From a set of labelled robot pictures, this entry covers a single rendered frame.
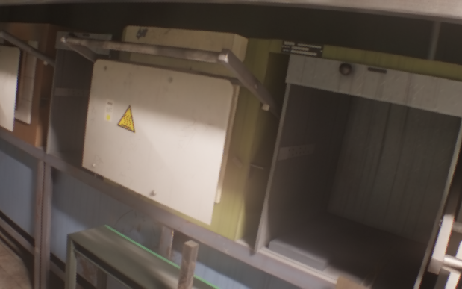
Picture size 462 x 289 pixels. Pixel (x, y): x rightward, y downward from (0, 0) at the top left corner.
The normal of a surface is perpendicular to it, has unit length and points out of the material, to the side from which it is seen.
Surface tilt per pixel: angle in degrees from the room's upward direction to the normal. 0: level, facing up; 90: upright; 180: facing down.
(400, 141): 90
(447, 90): 90
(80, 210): 90
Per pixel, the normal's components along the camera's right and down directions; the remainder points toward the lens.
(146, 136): -0.56, 0.04
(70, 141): 0.81, 0.23
